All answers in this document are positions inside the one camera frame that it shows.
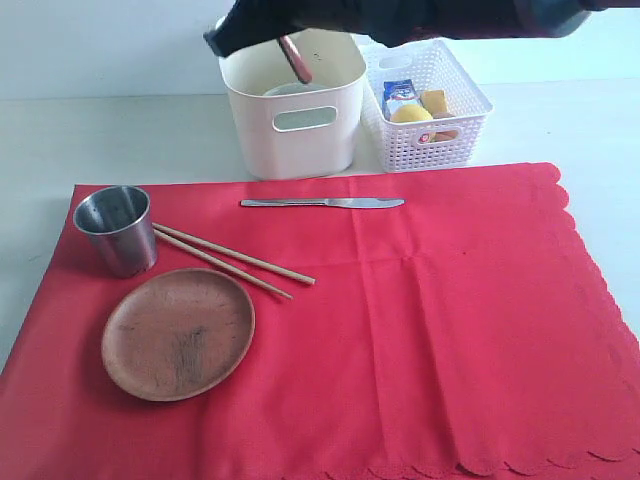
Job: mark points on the stainless steel cup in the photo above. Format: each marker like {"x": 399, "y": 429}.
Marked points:
{"x": 117, "y": 222}

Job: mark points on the yellow lemon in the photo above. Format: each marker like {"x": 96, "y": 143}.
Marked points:
{"x": 410, "y": 113}

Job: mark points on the cream plastic storage bin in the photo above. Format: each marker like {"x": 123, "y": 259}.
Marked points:
{"x": 336, "y": 63}

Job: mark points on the red table cloth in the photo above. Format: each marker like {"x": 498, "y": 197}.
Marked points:
{"x": 465, "y": 334}

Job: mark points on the yellow cheese wedge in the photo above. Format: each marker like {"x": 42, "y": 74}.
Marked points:
{"x": 434, "y": 101}

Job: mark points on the pale green ceramic bowl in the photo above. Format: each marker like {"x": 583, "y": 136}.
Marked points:
{"x": 301, "y": 119}

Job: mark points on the brown wooden plate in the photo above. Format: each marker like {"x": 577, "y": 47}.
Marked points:
{"x": 178, "y": 335}

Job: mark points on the white perforated plastic basket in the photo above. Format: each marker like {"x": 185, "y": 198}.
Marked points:
{"x": 409, "y": 146}

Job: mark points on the brown egg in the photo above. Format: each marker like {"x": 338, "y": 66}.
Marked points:
{"x": 443, "y": 136}

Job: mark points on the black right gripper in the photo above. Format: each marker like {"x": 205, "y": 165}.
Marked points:
{"x": 386, "y": 22}

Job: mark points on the silver table knife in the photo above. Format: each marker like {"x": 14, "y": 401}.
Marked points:
{"x": 348, "y": 203}

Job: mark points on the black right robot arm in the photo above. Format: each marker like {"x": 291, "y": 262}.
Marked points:
{"x": 493, "y": 19}

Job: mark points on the small milk carton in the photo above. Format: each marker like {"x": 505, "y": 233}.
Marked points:
{"x": 397, "y": 94}

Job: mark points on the wooden chopstick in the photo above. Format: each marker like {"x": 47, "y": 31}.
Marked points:
{"x": 228, "y": 268}
{"x": 193, "y": 240}

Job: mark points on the dark wooden spoon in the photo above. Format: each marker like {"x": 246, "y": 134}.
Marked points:
{"x": 295, "y": 60}

